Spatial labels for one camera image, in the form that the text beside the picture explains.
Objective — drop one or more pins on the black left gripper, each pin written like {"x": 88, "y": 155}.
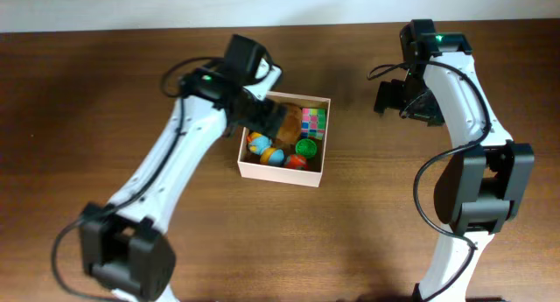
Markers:
{"x": 265, "y": 125}

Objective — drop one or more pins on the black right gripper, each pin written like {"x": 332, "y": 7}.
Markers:
{"x": 388, "y": 96}

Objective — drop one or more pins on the yellow blue toy duck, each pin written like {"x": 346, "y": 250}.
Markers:
{"x": 262, "y": 146}

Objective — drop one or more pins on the brown plush toy with orange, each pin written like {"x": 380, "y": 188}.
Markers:
{"x": 290, "y": 130}

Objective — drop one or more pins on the pastel puzzle cube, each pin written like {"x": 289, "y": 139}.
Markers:
{"x": 313, "y": 124}

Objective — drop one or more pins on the red grey toy ball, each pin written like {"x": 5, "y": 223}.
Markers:
{"x": 296, "y": 162}

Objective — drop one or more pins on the green lattice ball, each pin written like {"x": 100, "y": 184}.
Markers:
{"x": 306, "y": 147}

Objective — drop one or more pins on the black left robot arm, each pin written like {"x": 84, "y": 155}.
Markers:
{"x": 123, "y": 243}

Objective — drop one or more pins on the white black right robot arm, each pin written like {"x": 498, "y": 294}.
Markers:
{"x": 469, "y": 192}

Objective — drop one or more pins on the beige open cardboard box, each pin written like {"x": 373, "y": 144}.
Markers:
{"x": 250, "y": 167}

